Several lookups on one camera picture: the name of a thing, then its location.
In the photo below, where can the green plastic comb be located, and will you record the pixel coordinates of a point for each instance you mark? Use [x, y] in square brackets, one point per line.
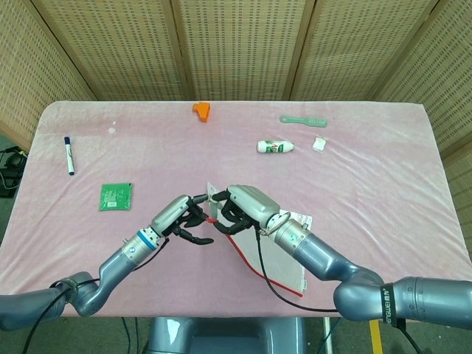
[302, 120]

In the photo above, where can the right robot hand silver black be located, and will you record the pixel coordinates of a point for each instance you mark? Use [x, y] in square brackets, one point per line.
[250, 203]

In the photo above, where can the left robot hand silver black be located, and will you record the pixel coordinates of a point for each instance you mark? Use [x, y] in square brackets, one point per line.
[171, 215]

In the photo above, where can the left robot arm grey-blue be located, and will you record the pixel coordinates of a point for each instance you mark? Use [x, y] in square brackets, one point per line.
[114, 265]

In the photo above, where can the blue white marker pen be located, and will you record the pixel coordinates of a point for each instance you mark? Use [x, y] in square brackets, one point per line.
[69, 155]

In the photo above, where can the pink tablecloth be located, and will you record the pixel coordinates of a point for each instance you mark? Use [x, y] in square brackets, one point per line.
[368, 184]

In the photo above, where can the woven bamboo folding screen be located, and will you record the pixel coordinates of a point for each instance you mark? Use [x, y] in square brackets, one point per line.
[239, 48]

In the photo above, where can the orange plastic block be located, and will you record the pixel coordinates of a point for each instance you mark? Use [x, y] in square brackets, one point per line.
[202, 110]

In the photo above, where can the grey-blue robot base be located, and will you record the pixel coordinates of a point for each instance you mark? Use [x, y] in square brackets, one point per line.
[225, 335]

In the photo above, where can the metal table leg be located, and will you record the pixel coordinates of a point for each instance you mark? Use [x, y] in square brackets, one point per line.
[327, 335]

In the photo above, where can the small white sachet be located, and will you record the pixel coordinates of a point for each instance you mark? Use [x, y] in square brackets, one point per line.
[319, 144]

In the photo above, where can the silver mesh zipper pouch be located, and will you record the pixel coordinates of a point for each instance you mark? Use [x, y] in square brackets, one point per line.
[280, 273]

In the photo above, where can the white green small bottle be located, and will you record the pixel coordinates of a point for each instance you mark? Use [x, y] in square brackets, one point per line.
[274, 147]

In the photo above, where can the green foil packet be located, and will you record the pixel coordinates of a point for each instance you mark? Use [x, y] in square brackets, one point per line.
[116, 197]

